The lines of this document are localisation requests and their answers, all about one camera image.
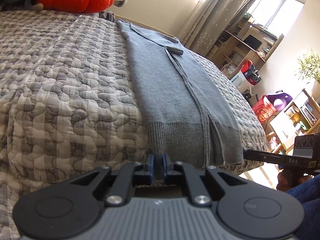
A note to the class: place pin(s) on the person's right hand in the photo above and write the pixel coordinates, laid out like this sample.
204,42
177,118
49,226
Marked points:
287,182

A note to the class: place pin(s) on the dark grey cloth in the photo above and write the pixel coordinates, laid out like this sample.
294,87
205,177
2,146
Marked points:
107,16

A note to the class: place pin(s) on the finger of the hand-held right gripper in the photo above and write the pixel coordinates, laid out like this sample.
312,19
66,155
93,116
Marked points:
262,157

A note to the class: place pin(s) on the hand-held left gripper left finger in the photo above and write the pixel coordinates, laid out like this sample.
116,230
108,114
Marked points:
151,167

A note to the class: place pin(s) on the white framed window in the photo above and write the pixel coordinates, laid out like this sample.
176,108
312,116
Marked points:
277,10

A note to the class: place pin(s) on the wooden storage shelf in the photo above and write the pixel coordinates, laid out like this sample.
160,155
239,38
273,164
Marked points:
285,130

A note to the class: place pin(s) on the grey checked quilted blanket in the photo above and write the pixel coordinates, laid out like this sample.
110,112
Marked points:
62,80

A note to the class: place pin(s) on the purple bag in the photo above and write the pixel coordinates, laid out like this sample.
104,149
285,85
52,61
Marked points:
281,101

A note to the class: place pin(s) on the person's leg in jeans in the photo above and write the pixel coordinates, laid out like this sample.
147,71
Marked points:
307,200

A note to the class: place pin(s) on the grey star curtain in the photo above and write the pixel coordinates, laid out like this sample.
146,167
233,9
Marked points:
220,12

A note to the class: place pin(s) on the black laptop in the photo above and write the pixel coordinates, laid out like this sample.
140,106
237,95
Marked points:
252,42

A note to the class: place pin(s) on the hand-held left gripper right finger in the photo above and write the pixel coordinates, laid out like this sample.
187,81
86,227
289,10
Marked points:
165,167

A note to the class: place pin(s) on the dark patterned bag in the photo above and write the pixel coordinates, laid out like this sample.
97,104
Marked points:
254,77

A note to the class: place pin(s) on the green potted plant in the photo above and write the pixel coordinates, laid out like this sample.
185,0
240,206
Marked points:
308,65

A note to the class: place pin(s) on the grey knit sweater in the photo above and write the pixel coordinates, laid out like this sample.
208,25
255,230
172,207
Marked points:
170,92

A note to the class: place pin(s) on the wooden desk with hutch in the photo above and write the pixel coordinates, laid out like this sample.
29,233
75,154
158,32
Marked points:
240,52

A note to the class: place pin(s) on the red bag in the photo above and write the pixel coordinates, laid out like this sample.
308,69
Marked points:
246,66
263,110

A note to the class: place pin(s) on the wooden file rack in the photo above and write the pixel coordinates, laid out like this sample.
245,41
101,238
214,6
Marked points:
228,68

